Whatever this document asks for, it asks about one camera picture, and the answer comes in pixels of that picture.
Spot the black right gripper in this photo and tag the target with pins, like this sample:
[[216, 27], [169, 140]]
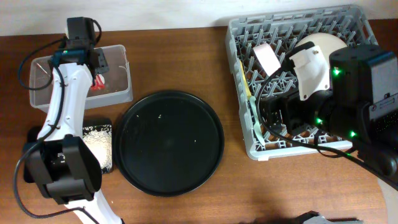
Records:
[[291, 103]]

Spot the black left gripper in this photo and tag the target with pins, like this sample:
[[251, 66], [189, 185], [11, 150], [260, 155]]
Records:
[[106, 63]]

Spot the mint green spatula utensil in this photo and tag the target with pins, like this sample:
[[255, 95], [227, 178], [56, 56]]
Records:
[[256, 126]]

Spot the yellow spatula utensil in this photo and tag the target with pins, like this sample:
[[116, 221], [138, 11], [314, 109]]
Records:
[[243, 74]]

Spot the red snack wrapper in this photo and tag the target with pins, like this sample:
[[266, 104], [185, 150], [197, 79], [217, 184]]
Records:
[[99, 83]]

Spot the pink bowl with rice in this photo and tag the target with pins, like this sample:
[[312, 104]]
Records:
[[267, 58]]

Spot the beige bowl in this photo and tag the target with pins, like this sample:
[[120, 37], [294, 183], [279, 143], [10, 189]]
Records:
[[324, 41]]

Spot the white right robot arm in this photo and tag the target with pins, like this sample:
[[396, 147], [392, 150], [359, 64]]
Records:
[[351, 94]]

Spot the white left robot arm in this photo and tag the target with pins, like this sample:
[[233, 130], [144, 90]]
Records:
[[59, 162]]

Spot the grey dishwasher rack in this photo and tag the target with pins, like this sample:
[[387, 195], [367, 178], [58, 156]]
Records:
[[282, 31]]

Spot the clear plastic bin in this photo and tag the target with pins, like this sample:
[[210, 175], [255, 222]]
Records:
[[115, 86]]

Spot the pile of rice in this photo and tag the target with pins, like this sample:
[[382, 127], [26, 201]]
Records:
[[99, 141]]

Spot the black rectangular tray bin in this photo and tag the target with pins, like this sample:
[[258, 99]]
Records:
[[33, 133]]

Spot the round black tray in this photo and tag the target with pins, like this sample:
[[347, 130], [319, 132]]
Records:
[[169, 143]]

